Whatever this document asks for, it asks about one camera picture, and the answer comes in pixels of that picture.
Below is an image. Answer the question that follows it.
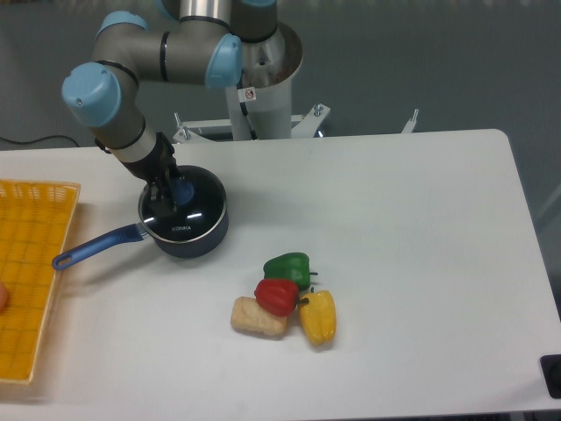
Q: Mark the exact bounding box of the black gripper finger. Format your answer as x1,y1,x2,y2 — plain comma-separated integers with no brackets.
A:
146,182,174,218
164,168,183,211

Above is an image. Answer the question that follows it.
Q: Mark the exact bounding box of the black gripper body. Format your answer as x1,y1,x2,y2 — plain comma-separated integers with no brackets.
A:
118,131,178,184

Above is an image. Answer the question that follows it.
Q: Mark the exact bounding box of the glass lid blue knob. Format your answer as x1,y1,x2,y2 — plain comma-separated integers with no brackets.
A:
138,165,227,244

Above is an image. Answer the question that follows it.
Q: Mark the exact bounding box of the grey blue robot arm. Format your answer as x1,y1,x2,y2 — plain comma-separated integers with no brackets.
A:
61,1,277,208

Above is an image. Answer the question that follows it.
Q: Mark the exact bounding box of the yellow woven basket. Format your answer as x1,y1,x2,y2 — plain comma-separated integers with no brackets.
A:
1,179,81,384

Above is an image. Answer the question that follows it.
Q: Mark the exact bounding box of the beige bread piece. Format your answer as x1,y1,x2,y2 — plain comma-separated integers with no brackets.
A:
230,296,288,337

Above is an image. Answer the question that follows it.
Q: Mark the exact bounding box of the green bell pepper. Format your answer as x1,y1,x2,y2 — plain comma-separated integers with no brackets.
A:
263,252,316,291

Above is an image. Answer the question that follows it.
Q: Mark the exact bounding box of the red bell pepper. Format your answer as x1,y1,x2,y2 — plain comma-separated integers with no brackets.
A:
254,278,309,318

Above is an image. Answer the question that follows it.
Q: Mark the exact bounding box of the orange round object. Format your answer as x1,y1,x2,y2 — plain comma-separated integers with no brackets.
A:
0,282,10,310

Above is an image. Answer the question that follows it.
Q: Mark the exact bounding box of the yellow bell pepper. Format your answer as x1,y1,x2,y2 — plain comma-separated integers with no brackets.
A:
298,289,337,346

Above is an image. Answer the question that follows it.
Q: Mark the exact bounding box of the black table-edge device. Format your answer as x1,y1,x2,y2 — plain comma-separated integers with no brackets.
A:
540,354,561,399

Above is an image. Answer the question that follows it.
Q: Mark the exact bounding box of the dark saucepan blue handle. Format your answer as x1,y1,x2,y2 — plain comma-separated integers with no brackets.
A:
51,165,231,271

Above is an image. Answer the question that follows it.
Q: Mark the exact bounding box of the black pedestal cable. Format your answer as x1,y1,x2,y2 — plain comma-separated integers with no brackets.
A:
236,72,259,140

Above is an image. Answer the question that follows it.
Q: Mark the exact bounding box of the black floor cable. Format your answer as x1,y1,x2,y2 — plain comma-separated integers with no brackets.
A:
0,134,81,147

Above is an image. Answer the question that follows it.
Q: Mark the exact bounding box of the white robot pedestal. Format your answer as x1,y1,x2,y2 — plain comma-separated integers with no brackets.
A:
225,22,303,140

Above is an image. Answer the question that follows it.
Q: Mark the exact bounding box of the white base frame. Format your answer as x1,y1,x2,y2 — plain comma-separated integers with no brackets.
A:
172,103,420,145

